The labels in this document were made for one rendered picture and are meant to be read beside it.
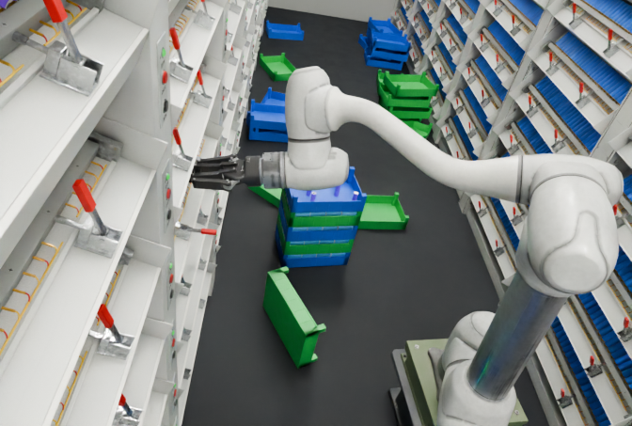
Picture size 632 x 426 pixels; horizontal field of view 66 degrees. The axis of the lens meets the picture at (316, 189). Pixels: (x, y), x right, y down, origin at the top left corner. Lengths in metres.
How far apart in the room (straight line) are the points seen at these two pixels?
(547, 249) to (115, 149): 0.67
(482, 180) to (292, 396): 1.06
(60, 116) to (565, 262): 0.73
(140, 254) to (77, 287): 0.28
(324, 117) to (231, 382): 1.04
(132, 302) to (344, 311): 1.34
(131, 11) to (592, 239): 0.73
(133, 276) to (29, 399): 0.36
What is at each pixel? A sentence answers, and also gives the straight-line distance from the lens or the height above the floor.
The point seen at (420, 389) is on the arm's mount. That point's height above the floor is 0.27.
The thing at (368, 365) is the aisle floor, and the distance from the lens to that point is 1.91.
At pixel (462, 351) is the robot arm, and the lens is 1.42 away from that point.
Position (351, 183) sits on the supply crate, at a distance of 2.10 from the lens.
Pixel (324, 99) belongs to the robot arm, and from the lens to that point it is 1.09.
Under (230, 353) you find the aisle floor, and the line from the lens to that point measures 1.85.
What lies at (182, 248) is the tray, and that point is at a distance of 1.14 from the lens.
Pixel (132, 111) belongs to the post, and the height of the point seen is 1.22.
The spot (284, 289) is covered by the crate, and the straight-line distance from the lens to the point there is 1.78.
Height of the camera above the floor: 1.56
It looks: 37 degrees down
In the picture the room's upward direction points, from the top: 12 degrees clockwise
